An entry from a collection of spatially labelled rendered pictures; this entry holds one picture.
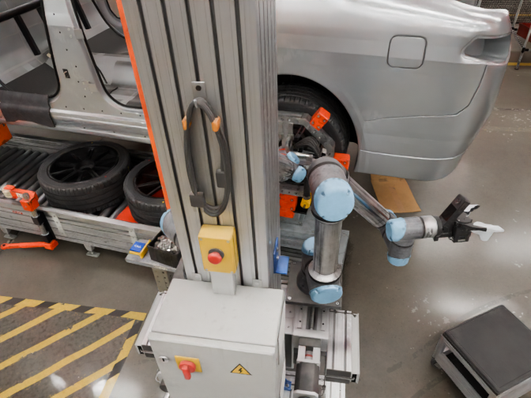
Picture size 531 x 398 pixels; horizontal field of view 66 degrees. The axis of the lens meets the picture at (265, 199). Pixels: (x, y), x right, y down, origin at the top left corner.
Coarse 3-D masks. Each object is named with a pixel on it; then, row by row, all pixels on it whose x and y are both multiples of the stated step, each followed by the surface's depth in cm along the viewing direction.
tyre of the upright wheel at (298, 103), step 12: (288, 84) 241; (300, 84) 240; (288, 96) 228; (300, 96) 229; (312, 96) 231; (324, 96) 236; (288, 108) 229; (300, 108) 227; (312, 108) 225; (324, 108) 228; (336, 108) 237; (336, 120) 232; (336, 132) 230; (348, 132) 248; (336, 144) 234
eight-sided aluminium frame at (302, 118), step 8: (280, 112) 227; (288, 112) 226; (296, 112) 226; (280, 120) 225; (288, 120) 224; (296, 120) 223; (304, 120) 221; (312, 128) 223; (320, 136) 224; (328, 136) 228; (328, 144) 226; (328, 152) 229; (280, 184) 259; (288, 184) 258; (280, 192) 257; (288, 192) 256; (296, 192) 253
